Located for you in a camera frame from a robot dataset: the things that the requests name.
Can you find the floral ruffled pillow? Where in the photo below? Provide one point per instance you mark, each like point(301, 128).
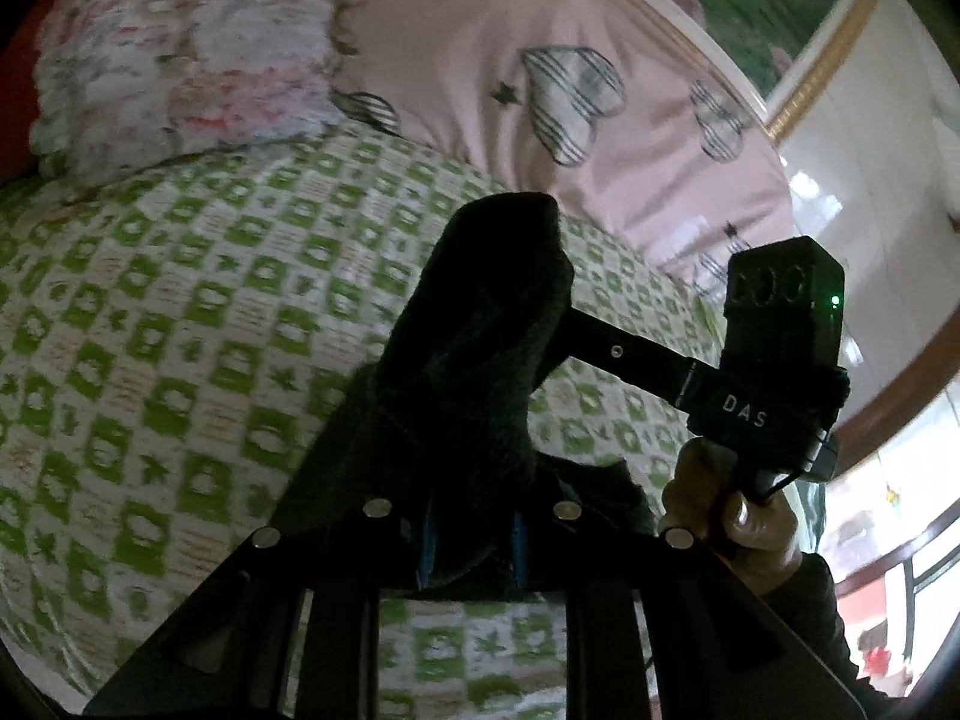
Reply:
point(124, 85)

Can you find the brown wooden door frame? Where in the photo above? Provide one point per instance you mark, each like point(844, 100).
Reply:
point(898, 405)

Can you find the black pants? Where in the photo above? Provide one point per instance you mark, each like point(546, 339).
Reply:
point(424, 480)

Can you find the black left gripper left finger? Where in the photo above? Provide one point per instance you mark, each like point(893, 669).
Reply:
point(295, 610)

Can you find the person's right hand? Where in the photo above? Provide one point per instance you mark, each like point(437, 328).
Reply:
point(756, 541)

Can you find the dark right sleeve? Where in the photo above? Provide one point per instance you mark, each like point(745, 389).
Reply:
point(806, 603)

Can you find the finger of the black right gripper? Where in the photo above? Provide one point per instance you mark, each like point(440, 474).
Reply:
point(638, 361)

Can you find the pink heart pattern quilt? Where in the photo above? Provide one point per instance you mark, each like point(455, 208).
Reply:
point(589, 101)

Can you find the green white checkered bedsheet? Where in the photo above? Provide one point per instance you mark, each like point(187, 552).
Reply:
point(172, 346)

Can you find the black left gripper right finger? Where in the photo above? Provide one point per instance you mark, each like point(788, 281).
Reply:
point(654, 631)

